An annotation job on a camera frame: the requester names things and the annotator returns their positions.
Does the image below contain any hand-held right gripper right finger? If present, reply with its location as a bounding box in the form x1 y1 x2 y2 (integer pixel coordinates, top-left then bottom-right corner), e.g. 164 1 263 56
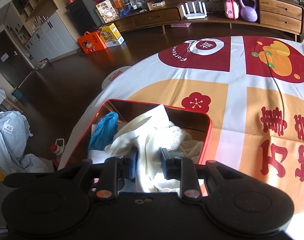
159 148 233 202

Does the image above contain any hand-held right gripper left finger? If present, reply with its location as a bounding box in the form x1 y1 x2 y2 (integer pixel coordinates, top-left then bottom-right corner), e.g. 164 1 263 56
75 151 139 202

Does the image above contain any white knitted cloth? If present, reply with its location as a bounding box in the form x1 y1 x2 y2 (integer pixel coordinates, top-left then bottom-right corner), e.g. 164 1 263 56
169 126 204 164

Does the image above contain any blue cloth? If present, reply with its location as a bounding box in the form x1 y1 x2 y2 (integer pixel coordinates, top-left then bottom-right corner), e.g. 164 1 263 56
88 112 119 153

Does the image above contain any red tin box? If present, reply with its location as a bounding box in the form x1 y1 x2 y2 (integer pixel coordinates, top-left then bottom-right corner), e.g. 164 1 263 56
64 99 213 198

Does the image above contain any red capped bottle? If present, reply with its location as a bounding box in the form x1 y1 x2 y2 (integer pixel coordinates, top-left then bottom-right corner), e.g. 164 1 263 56
50 138 65 155

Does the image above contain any printed tablecloth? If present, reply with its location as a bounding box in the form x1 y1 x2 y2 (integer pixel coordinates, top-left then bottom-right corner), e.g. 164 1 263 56
58 35 304 230

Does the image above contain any orange gift box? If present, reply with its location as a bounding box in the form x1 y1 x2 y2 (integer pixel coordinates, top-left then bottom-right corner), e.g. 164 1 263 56
77 31 108 54

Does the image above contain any grey plastic bag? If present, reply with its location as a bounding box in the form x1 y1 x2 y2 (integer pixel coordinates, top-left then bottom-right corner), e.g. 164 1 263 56
0 111 55 175

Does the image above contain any yellow gift box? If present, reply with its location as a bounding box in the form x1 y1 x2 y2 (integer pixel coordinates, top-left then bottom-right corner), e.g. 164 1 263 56
100 23 125 47

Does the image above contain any blue toy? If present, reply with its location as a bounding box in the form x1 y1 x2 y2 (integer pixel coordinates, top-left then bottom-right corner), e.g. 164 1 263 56
118 7 132 18

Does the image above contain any white router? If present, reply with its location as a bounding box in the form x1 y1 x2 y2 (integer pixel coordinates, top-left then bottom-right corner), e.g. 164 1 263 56
180 1 207 20

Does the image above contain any yellow brown cereal box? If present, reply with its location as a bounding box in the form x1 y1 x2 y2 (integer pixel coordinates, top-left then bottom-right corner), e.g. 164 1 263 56
95 0 119 23

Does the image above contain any small white box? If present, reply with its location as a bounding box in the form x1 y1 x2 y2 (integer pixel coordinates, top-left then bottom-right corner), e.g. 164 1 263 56
147 0 166 11

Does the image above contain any black mini fridge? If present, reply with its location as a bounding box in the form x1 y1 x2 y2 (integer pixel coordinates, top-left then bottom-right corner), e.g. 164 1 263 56
65 0 102 29

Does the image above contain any dark wooden door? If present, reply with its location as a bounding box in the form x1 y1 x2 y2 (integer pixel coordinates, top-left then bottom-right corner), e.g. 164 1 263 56
0 29 33 88

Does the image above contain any pink case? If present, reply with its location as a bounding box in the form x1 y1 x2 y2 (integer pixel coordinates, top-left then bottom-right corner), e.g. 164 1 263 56
223 0 240 19

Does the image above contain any purple kettlebell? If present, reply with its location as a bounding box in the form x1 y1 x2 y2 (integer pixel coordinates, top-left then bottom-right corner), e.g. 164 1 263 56
239 0 258 22

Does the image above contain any wooden TV cabinet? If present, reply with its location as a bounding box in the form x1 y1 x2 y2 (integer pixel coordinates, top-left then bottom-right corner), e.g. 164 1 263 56
109 0 304 42

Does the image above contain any thin black cord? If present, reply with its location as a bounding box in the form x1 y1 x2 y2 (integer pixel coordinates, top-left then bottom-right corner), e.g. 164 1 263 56
254 44 285 117

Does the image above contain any wooden wall shelf unit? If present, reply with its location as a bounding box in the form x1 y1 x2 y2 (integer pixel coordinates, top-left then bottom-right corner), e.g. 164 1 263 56
4 0 80 63

